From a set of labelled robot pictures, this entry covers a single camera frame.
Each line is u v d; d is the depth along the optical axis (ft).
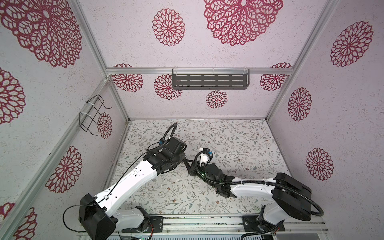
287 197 1.42
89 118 2.46
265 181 1.59
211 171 1.98
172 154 1.83
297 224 2.48
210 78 3.17
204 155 2.32
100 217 1.22
